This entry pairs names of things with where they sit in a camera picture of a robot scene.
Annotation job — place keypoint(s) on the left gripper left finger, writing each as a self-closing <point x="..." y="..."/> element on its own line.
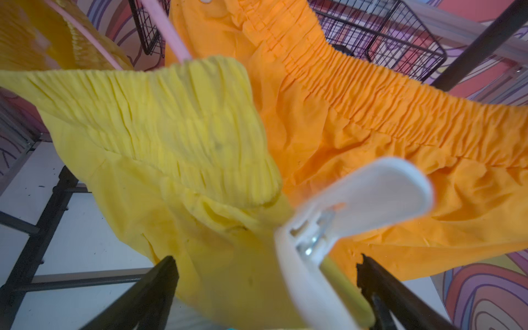
<point x="146" y="305"/>

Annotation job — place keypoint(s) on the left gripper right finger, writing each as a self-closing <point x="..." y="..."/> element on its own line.
<point x="393" y="303"/>

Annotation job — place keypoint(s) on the white clothespin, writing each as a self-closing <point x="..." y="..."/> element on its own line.
<point x="380" y="194"/>

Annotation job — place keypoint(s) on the yellow shorts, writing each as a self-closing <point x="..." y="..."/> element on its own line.
<point x="196" y="160"/>

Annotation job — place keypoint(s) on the orange shorts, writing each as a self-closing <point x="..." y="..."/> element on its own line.
<point x="392" y="136"/>

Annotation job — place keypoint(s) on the black clothes rack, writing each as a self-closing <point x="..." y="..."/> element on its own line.
<point x="21" y="279"/>

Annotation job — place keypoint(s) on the black wire basket back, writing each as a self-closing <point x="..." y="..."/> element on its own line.
<point x="386" y="33"/>

